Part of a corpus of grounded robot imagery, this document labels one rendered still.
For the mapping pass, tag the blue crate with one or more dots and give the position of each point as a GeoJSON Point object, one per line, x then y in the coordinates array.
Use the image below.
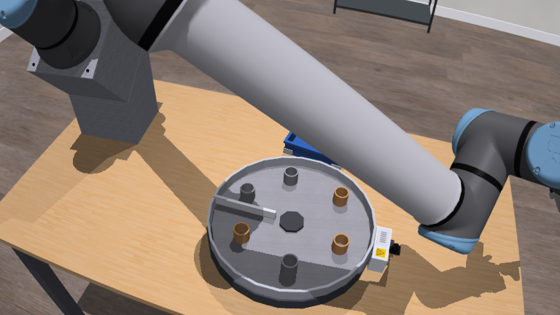
{"type": "Point", "coordinates": [297, 147]}

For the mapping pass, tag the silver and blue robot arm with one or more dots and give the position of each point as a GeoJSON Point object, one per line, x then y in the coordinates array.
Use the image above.
{"type": "Point", "coordinates": [247, 55]}

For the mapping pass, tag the dark grey metal sleeve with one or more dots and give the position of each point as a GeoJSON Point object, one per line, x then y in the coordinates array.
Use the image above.
{"type": "Point", "coordinates": [290, 176]}
{"type": "Point", "coordinates": [289, 258]}
{"type": "Point", "coordinates": [247, 190]}

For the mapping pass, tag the bronze bushing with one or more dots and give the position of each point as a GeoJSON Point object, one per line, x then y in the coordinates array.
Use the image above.
{"type": "Point", "coordinates": [340, 197]}
{"type": "Point", "coordinates": [340, 239]}
{"type": "Point", "coordinates": [241, 227]}

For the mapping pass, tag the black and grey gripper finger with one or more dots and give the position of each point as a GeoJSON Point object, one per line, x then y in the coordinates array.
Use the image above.
{"type": "Point", "coordinates": [556, 197]}

